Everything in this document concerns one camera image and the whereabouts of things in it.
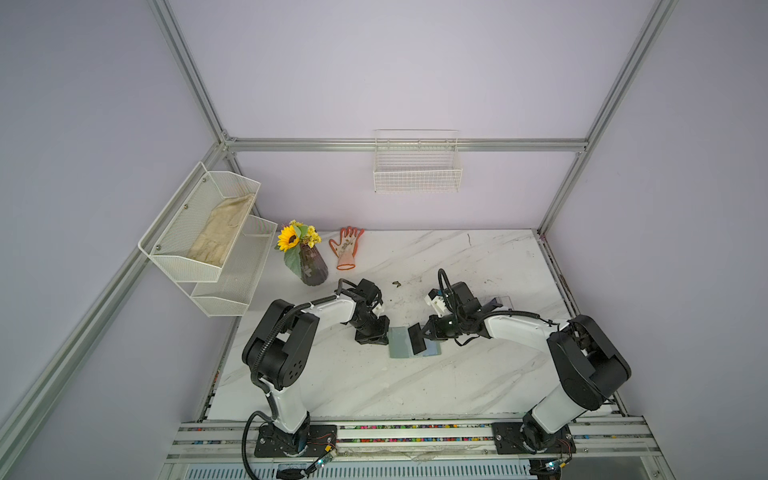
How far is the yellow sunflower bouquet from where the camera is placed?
86 centimetres

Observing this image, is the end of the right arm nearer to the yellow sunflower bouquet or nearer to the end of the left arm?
the end of the left arm

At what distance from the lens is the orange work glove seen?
3.63 ft

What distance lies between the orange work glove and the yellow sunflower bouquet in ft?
0.75

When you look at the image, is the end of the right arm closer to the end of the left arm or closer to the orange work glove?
the end of the left arm
